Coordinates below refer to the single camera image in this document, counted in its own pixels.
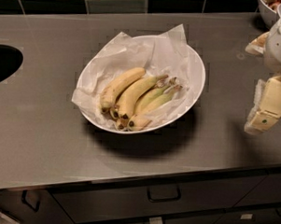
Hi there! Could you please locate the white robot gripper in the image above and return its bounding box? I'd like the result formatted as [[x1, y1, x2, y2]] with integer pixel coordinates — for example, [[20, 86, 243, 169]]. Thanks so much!
[[245, 4, 281, 134]]

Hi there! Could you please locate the yellow banana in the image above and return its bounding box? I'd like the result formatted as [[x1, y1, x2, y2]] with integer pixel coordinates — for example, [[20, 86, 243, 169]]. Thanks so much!
[[117, 75, 167, 119], [99, 67, 146, 113]]

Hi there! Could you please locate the white bowl with food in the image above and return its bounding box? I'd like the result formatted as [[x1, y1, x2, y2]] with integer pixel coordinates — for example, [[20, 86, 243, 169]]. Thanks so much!
[[258, 0, 281, 29]]

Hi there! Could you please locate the greenish banana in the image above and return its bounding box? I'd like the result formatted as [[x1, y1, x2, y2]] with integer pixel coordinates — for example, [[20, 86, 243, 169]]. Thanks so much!
[[134, 77, 176, 114], [127, 85, 182, 132]]

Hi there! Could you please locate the white oval bowl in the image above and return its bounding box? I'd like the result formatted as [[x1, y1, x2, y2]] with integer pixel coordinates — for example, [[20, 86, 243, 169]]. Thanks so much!
[[72, 33, 205, 134]]

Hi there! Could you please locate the greenish front banana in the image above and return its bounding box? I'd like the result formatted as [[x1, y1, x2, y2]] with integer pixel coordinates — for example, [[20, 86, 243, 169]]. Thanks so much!
[[127, 85, 182, 132]]

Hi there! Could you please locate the small lower banana tip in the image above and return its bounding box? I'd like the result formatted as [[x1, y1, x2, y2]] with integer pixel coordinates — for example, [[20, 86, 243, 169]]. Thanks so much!
[[116, 119, 128, 131]]

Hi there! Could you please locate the small hidden banana tip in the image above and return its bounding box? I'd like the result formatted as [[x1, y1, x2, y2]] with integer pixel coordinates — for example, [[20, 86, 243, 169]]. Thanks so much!
[[109, 105, 119, 119]]

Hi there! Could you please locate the white crumpled paper liner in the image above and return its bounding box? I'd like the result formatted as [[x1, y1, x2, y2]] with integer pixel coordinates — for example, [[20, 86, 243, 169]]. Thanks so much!
[[72, 25, 205, 133]]

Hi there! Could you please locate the dark sink opening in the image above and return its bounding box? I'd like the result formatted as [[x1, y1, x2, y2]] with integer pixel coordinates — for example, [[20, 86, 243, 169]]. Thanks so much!
[[0, 44, 23, 82]]

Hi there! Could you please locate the upper drawer with handle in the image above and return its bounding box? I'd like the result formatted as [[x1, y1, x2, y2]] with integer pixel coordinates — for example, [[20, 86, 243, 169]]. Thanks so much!
[[53, 175, 263, 223]]

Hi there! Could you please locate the left cabinet door handle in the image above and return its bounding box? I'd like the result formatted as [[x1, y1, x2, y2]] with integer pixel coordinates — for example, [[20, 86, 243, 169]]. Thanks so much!
[[21, 190, 40, 212]]

